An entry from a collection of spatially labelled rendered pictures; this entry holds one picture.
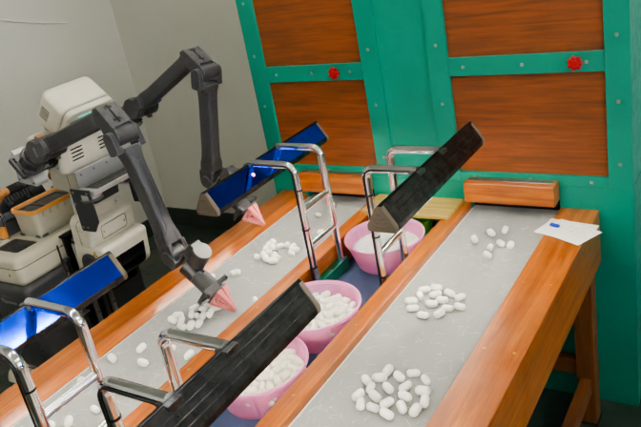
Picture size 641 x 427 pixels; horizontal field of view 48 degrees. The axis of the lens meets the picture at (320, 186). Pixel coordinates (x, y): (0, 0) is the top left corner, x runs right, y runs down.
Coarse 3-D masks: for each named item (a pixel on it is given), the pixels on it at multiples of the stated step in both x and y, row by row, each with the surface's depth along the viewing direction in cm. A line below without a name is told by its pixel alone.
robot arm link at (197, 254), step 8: (192, 248) 206; (200, 248) 207; (208, 248) 208; (168, 256) 210; (184, 256) 209; (192, 256) 206; (200, 256) 205; (208, 256) 206; (168, 264) 211; (176, 264) 210; (192, 264) 207; (200, 264) 207
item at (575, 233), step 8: (552, 224) 218; (560, 224) 219; (568, 224) 218; (576, 224) 217; (584, 224) 217; (536, 232) 218; (544, 232) 217; (552, 232) 216; (560, 232) 215; (568, 232) 214; (576, 232) 213; (584, 232) 212; (592, 232) 211; (600, 232) 210; (568, 240) 209; (576, 240) 208; (584, 240) 207
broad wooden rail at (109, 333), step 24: (288, 192) 286; (264, 216) 267; (216, 240) 255; (240, 240) 253; (216, 264) 241; (168, 288) 227; (120, 312) 218; (144, 312) 216; (96, 336) 206; (120, 336) 207; (48, 360) 199; (72, 360) 196; (48, 384) 188; (0, 408) 181; (24, 408) 182
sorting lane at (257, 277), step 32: (288, 224) 263; (320, 224) 258; (288, 256) 238; (192, 288) 229; (256, 288) 222; (160, 320) 214; (224, 320) 207; (128, 352) 200; (160, 384) 183; (64, 416) 178; (96, 416) 175
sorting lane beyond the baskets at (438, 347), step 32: (480, 224) 235; (512, 224) 231; (544, 224) 227; (448, 256) 219; (480, 256) 215; (512, 256) 212; (416, 288) 205; (448, 288) 202; (480, 288) 199; (384, 320) 192; (416, 320) 189; (448, 320) 187; (480, 320) 184; (352, 352) 181; (384, 352) 179; (416, 352) 176; (448, 352) 174; (352, 384) 169; (416, 384) 165; (448, 384) 163; (320, 416) 161; (352, 416) 159
